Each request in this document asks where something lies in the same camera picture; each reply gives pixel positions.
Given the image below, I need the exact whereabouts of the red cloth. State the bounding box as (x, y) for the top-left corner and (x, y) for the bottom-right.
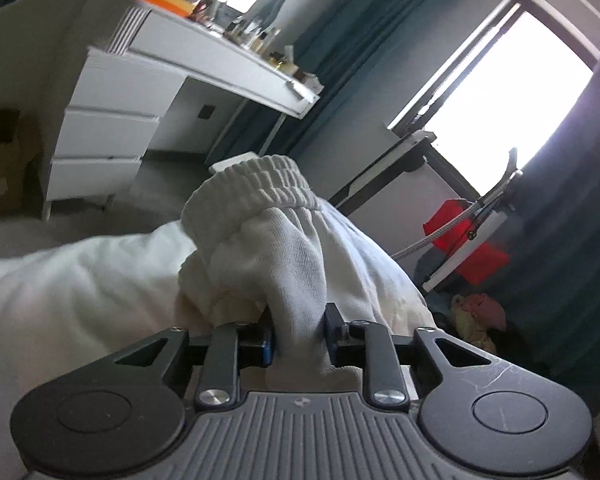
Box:
(422, 198), (510, 286)

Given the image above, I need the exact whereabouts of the white drying rack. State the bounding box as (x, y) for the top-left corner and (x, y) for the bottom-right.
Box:
(422, 147), (525, 293)

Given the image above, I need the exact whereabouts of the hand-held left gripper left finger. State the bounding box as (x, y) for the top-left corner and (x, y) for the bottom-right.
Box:
(114, 322), (277, 409)

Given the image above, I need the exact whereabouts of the teal curtain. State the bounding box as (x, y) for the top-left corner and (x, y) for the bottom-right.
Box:
(500, 35), (600, 413)
(214, 0), (522, 162)

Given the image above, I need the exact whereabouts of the pile of clothes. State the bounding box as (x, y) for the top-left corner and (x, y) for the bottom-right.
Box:
(449, 292), (509, 357)

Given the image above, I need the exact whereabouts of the row of small bottles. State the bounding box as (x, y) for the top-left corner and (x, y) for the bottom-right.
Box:
(195, 7), (322, 92)

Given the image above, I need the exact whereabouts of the window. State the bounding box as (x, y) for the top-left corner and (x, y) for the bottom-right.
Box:
(386, 0), (600, 202)

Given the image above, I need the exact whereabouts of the braided cable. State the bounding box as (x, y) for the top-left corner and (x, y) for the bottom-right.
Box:
(392, 199), (487, 262)

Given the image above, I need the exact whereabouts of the cardboard box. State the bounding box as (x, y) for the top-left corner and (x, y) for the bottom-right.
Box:
(0, 107), (44, 217)

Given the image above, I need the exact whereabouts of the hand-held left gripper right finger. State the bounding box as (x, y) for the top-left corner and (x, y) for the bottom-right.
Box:
(324, 302), (492, 407)

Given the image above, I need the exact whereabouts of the white sock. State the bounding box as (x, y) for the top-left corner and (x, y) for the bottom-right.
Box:
(177, 155), (438, 379)

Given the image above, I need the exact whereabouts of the white dressing table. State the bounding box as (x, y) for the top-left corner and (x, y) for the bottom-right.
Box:
(42, 0), (324, 221)

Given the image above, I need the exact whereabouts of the white duvet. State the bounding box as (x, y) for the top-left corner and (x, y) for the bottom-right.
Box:
(0, 220), (216, 467)

